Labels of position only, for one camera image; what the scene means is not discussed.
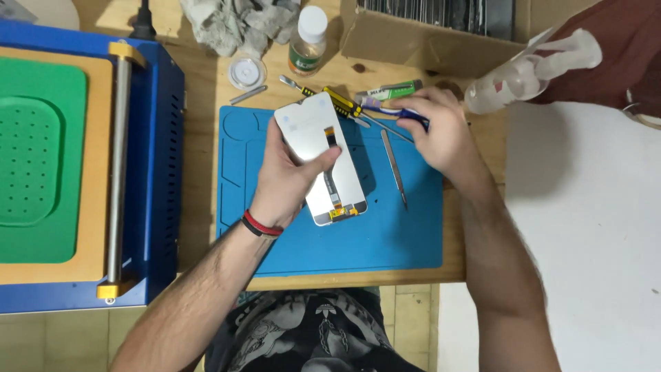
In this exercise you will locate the person's left hand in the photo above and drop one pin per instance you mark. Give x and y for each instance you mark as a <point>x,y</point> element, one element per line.
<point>276,186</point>

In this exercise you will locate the person's right hand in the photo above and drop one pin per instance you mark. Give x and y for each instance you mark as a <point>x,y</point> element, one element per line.
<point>446,134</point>

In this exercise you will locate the person's right fingers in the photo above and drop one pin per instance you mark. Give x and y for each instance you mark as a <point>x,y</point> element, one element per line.
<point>426,101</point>

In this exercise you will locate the white phone screen panel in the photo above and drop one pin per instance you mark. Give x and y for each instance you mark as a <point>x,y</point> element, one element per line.
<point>315,121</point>

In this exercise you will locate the green glue tube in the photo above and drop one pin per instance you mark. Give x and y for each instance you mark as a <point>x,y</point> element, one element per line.
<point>392,92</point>

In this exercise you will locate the thin metal rod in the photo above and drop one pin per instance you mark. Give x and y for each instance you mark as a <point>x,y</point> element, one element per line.
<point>390,130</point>

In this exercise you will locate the cardboard box with dark panels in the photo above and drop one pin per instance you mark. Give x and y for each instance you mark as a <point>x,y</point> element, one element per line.
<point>428,36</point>

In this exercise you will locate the metal scalpel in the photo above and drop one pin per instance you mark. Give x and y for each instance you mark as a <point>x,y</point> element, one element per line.
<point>394,165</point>

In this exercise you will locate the clear plastic spray bottle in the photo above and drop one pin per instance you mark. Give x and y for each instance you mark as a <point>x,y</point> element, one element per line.
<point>521,75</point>

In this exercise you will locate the clear bottle with white cap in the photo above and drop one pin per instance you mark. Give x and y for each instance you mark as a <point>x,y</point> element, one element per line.
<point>307,46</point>

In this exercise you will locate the blue silicone work mat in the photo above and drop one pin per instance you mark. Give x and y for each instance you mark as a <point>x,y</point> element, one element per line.
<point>361,237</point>

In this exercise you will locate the small metal spudger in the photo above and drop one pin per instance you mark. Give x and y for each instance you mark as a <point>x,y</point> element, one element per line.
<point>249,94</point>

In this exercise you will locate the round clear plastic spool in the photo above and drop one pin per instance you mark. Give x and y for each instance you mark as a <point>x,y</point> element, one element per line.
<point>247,72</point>

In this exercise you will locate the grey crumpled cloth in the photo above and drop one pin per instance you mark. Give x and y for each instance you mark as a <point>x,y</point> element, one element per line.
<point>237,23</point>

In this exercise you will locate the reddish brown fabric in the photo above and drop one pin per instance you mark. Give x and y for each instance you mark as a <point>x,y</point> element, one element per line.
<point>625,46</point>

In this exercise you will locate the red black wristband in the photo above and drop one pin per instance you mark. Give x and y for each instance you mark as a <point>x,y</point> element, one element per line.
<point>261,226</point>

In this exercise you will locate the black printed shirt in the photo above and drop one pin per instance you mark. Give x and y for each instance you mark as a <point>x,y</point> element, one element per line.
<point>310,336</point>

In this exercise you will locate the black power plug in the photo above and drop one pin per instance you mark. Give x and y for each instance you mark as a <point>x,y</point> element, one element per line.
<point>143,23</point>

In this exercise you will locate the blue machine with green pad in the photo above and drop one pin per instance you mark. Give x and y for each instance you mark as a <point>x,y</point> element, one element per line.
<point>62,170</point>

